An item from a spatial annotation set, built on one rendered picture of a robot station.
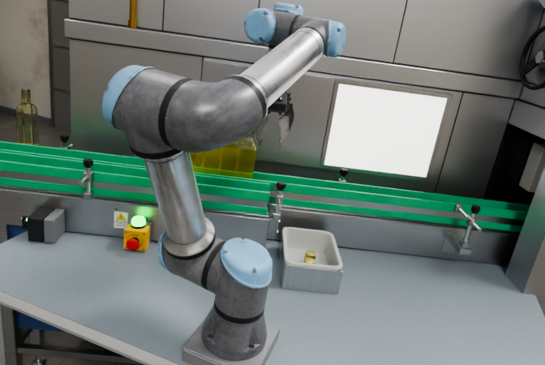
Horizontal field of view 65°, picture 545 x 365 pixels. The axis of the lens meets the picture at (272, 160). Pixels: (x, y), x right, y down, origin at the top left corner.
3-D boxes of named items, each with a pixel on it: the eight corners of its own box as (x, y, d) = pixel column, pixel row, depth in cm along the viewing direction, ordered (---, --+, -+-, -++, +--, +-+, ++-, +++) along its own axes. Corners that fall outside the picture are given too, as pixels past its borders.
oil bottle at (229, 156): (234, 192, 155) (241, 135, 148) (233, 199, 150) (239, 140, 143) (219, 191, 155) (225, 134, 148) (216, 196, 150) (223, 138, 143)
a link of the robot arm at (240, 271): (249, 327, 90) (259, 272, 86) (197, 301, 95) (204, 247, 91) (275, 298, 100) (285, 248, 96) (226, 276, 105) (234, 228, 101)
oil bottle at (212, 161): (218, 191, 155) (224, 134, 148) (216, 197, 149) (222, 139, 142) (203, 188, 154) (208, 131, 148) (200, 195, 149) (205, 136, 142)
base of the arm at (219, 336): (259, 367, 93) (267, 331, 90) (193, 351, 94) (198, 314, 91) (270, 322, 107) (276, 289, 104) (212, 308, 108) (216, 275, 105)
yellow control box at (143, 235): (151, 242, 141) (152, 221, 138) (145, 254, 134) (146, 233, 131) (130, 239, 140) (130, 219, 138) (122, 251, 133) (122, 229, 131)
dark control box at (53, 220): (66, 232, 139) (65, 208, 136) (54, 245, 131) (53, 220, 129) (40, 229, 139) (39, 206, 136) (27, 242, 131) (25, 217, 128)
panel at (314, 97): (426, 178, 168) (449, 92, 157) (429, 181, 165) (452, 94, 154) (196, 150, 163) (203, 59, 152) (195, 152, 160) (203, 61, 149)
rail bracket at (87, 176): (96, 198, 137) (96, 159, 133) (87, 208, 130) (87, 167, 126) (83, 196, 137) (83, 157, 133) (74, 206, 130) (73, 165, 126)
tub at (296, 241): (328, 253, 148) (332, 231, 145) (339, 294, 127) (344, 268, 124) (278, 247, 147) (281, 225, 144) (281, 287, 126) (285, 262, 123)
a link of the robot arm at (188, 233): (210, 302, 98) (156, 104, 62) (159, 276, 104) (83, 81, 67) (238, 262, 106) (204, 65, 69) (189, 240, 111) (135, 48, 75)
